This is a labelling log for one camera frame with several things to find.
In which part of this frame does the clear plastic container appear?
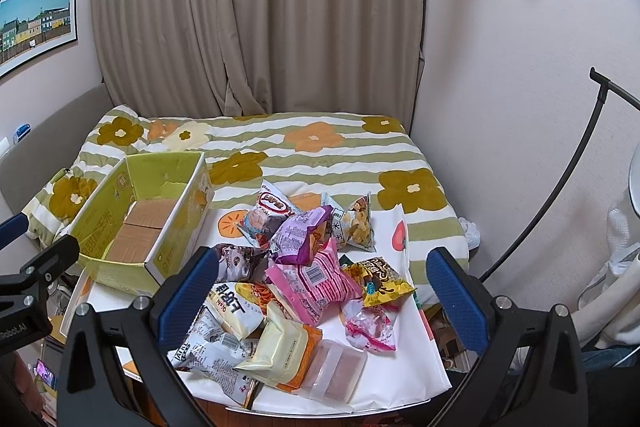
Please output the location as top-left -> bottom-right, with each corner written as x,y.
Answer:
294,340 -> 368,407

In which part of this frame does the silver Oishi shrimp flakes bag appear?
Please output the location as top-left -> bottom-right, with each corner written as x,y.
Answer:
238,180 -> 302,249

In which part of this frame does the purple snack bag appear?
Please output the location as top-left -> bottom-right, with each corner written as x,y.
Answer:
269,206 -> 332,265

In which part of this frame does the cream Oishi snack bag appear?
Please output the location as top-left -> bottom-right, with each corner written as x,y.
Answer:
205,282 -> 274,340

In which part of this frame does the silver grey snack bag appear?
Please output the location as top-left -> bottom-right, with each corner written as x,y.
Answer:
169,306 -> 259,409

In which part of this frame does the orange snack pack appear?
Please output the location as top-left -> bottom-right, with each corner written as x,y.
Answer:
276,324 -> 322,392

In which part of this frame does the grey cartoon snack bag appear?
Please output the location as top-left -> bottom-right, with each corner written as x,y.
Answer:
214,243 -> 266,283

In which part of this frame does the grey potato chips bag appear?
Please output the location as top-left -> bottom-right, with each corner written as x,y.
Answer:
321,193 -> 375,251

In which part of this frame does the grey headboard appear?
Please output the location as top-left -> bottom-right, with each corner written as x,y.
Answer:
1,83 -> 114,213

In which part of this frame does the beige curtain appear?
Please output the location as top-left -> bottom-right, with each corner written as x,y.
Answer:
91,0 -> 424,124

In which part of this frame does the framed town picture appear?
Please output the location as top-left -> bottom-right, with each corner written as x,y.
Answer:
0,0 -> 77,77

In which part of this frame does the gold Pillows chocolate bag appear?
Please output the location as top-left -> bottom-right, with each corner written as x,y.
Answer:
342,257 -> 414,308

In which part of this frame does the pink white candy bag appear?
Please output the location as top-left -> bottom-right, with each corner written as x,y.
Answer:
340,299 -> 399,353

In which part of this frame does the floral striped quilt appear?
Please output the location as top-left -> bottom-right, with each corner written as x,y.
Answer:
23,105 -> 469,308

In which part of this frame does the black lamp stand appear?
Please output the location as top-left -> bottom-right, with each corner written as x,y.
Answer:
480,67 -> 639,283

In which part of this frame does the white clothes pile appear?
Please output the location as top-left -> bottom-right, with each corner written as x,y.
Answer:
572,192 -> 639,349

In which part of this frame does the green cardboard box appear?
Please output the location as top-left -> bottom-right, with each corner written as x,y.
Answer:
68,152 -> 214,297

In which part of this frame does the cream yellow snack pack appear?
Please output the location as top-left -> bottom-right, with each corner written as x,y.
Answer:
235,303 -> 301,388

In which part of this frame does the pink striped snack bag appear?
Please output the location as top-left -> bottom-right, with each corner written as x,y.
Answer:
266,237 -> 362,326

